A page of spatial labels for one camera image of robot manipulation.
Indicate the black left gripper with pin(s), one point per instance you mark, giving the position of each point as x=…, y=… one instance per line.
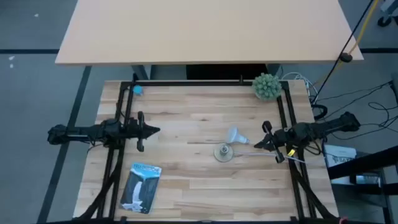
x=140, y=130

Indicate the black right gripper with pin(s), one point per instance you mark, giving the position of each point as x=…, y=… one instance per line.
x=281, y=137

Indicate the white reflector lightbulb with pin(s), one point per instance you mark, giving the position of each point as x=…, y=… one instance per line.
x=234, y=135

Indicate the round brass lamp socket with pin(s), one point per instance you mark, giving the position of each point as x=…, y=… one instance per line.
x=223, y=152

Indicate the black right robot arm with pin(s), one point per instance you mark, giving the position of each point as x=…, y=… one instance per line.
x=326, y=126

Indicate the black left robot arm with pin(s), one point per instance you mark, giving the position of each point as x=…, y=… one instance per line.
x=93, y=132

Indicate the yellow tape tag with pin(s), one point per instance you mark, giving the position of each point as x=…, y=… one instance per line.
x=291, y=152

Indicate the small blue cap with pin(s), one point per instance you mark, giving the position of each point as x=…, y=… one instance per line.
x=138, y=90

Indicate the green artificial plant ball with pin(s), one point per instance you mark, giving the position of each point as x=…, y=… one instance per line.
x=266, y=86

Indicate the Yellowstone waterfall book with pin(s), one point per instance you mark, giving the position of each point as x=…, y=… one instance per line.
x=140, y=188

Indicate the white cardboard box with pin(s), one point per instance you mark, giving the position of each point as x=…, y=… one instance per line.
x=340, y=155

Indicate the black desk panel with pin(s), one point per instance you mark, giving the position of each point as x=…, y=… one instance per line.
x=227, y=71

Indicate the black metal stand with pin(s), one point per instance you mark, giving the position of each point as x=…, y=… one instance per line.
x=357, y=163

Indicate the grey metal box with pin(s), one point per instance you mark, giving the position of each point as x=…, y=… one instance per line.
x=368, y=180

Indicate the beige desk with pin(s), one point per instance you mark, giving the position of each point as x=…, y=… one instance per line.
x=205, y=31

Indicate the chair caster wheel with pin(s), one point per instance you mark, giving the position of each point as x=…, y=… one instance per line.
x=385, y=20

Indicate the black aluminium table frame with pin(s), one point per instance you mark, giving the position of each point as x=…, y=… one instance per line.
x=202, y=83

